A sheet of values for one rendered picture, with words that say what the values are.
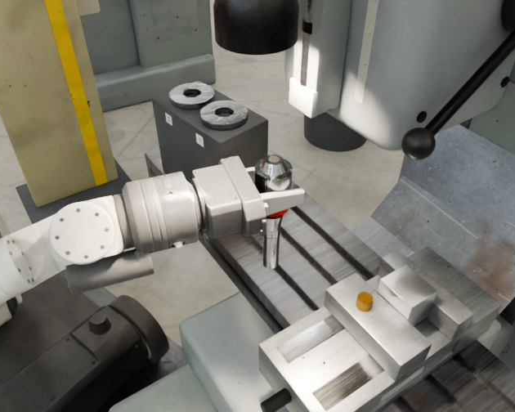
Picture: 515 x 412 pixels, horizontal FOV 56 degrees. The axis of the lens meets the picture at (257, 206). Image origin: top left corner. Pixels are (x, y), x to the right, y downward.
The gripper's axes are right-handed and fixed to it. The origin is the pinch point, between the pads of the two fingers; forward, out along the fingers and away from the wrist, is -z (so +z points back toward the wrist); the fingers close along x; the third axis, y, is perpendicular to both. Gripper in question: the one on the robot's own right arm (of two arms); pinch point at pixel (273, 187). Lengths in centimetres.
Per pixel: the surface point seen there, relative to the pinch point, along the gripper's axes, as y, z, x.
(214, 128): 8.8, -0.1, 29.4
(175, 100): 7.8, 4.7, 40.3
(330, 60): -18.6, -3.7, -4.7
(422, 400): 27.6, -15.7, -20.7
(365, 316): 16.7, -9.7, -11.7
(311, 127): 110, -91, 168
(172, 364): 81, 16, 30
